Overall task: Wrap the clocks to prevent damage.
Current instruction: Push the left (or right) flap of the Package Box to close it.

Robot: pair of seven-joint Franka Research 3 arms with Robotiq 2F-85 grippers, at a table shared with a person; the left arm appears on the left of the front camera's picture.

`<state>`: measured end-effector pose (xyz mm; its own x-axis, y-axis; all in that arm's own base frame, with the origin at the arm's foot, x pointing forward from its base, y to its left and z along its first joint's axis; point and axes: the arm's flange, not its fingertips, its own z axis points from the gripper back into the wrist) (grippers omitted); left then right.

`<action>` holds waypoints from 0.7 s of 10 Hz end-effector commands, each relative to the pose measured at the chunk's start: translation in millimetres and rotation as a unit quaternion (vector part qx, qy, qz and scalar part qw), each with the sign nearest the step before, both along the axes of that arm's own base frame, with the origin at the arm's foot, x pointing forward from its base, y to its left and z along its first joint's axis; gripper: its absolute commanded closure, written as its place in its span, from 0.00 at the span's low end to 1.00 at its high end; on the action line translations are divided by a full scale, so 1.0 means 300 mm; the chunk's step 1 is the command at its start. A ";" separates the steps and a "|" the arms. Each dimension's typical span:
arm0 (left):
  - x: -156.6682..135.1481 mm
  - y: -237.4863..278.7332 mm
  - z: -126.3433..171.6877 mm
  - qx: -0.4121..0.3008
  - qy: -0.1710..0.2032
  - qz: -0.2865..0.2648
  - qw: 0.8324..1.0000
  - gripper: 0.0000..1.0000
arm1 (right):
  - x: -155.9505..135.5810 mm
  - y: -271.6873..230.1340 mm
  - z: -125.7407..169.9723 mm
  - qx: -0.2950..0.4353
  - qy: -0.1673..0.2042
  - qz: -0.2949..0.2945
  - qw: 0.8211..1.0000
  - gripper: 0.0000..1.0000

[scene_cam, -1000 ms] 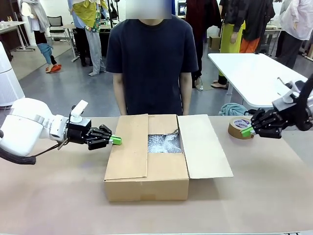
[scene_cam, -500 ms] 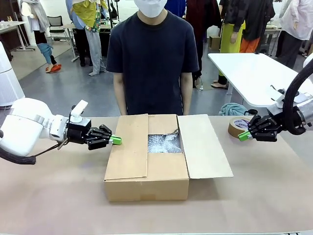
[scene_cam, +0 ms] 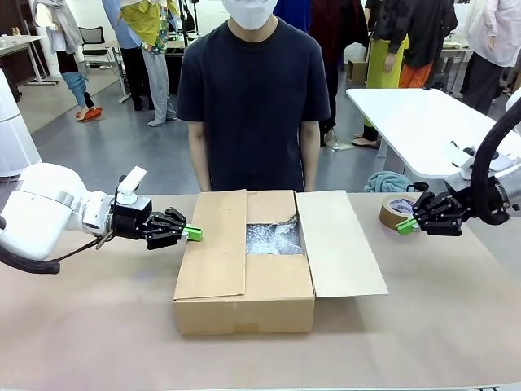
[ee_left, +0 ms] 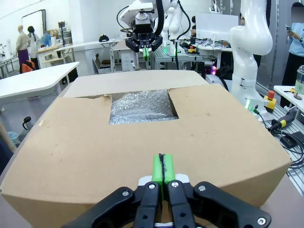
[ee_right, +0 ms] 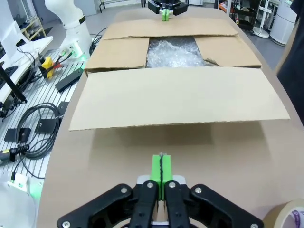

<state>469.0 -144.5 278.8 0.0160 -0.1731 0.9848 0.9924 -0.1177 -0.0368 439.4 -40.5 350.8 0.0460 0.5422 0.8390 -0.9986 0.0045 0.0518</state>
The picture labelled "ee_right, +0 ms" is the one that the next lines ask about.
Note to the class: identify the black power adapter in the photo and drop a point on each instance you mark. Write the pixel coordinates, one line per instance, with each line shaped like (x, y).
(69, 80)

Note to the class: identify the clear bubble wrap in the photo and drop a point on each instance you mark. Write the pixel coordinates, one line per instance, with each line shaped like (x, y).
(173, 54)

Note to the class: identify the white bench desk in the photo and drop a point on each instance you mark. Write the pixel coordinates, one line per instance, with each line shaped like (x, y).
(35, 47)

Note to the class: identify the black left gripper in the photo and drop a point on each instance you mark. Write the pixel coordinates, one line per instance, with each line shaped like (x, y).
(169, 2)

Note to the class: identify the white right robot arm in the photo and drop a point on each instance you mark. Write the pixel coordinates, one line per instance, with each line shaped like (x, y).
(12, 209)

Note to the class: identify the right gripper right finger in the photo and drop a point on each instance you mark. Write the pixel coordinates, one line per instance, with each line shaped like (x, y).
(204, 206)

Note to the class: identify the white standing fan base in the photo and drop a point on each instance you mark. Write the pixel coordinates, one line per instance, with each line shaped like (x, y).
(261, 33)

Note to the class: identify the yellow emergency stop box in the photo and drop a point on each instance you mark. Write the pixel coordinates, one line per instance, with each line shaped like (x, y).
(47, 63)

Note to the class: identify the small black mounting plate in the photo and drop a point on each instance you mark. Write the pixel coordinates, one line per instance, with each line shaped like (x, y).
(64, 105)

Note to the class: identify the black slanted metal pole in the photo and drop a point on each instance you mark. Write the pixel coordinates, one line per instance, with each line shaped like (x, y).
(12, 83)

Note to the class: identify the white cylindrical air purifier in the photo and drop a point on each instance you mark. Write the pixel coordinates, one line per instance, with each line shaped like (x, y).
(283, 21)

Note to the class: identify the large brown cardboard box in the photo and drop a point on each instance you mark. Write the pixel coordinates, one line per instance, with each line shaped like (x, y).
(178, 99)

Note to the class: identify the wooden storage shelf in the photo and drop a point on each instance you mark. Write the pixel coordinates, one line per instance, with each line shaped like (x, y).
(33, 28)

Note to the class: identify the brown packing tape roll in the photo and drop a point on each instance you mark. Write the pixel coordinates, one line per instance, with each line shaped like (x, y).
(282, 213)

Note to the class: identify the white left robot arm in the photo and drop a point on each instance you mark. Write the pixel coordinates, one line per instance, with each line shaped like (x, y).
(69, 21)

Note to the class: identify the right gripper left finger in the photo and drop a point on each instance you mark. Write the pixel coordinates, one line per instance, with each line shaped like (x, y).
(114, 206)

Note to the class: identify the person in black shirt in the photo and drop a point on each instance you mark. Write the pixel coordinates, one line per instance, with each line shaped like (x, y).
(294, 59)

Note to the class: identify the black utility cart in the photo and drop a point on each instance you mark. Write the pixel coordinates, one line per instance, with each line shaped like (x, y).
(244, 21)

